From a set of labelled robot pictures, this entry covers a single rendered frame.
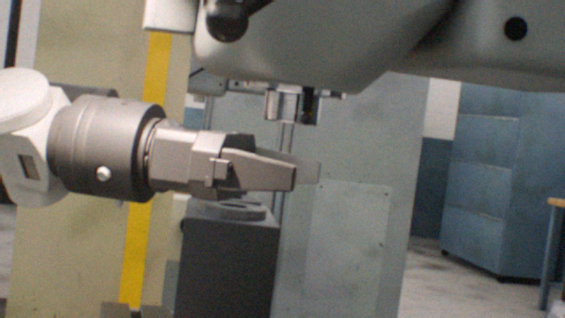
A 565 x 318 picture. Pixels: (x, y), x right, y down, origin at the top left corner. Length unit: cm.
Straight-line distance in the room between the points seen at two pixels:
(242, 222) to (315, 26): 48
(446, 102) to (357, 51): 989
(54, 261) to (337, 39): 190
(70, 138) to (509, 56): 36
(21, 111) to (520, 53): 40
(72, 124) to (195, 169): 12
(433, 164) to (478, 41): 987
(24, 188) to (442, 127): 982
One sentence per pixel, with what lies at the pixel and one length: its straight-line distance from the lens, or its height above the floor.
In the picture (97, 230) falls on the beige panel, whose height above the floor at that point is 89.
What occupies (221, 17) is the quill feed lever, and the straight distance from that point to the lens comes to 57.
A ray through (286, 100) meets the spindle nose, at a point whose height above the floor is 130.
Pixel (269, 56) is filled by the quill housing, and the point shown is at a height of 133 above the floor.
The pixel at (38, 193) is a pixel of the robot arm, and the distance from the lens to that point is 81.
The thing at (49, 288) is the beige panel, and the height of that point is 72.
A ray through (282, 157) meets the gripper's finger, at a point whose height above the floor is 125.
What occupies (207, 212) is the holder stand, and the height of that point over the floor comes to 115.
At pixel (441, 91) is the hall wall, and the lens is 1052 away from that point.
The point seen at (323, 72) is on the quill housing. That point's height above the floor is 132.
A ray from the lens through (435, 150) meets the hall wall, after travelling 1051.
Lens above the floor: 129
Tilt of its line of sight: 3 degrees down
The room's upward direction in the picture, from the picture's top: 7 degrees clockwise
